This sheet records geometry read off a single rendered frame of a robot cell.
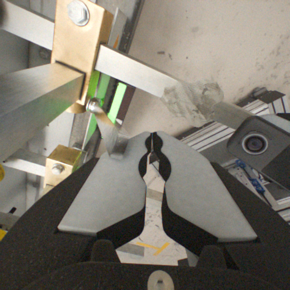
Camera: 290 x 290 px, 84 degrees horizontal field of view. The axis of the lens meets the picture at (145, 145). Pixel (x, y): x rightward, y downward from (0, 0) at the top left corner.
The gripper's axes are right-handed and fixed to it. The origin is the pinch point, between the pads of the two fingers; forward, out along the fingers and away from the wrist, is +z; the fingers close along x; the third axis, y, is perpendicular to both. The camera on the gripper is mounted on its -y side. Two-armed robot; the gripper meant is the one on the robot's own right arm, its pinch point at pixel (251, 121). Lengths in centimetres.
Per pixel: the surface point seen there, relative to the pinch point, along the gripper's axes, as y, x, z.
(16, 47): -49, -9, 15
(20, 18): -35.7, 0.3, -4.3
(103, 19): -26.6, 3.9, -4.9
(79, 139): -30.5, -25.3, 11.8
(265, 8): 26, 40, 83
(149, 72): -19.9, 0.8, -4.0
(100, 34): -26.6, 2.5, -5.0
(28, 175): -49, -57, 20
